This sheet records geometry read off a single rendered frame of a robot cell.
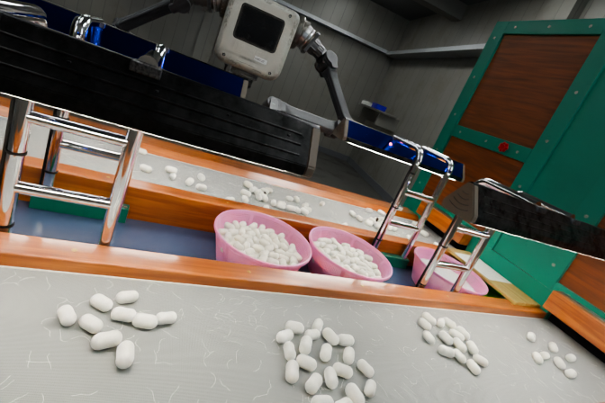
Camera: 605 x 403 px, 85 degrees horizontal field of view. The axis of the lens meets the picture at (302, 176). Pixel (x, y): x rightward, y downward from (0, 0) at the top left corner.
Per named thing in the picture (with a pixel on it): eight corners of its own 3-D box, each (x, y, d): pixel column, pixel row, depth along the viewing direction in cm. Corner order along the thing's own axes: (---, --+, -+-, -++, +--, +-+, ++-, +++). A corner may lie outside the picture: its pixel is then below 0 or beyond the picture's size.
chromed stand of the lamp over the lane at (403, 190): (340, 234, 134) (389, 131, 123) (378, 242, 143) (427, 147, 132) (364, 262, 118) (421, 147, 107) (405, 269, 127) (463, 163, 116)
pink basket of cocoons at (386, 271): (280, 254, 101) (292, 227, 98) (335, 247, 120) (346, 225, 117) (342, 317, 83) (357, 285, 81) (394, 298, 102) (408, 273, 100)
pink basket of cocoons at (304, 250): (200, 230, 95) (210, 201, 93) (283, 245, 107) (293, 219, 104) (207, 294, 72) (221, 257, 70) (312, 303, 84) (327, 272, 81)
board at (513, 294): (444, 248, 139) (446, 246, 139) (467, 254, 146) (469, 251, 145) (514, 305, 110) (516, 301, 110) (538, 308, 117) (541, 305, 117)
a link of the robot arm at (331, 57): (347, 138, 171) (362, 131, 164) (329, 140, 163) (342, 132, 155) (323, 61, 179) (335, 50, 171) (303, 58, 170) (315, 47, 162)
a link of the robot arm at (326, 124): (334, 130, 167) (348, 121, 159) (334, 140, 165) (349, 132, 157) (257, 103, 144) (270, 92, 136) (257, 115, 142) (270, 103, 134)
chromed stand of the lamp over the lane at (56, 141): (54, 176, 92) (88, 12, 81) (132, 192, 101) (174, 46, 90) (28, 208, 76) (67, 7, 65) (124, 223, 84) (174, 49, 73)
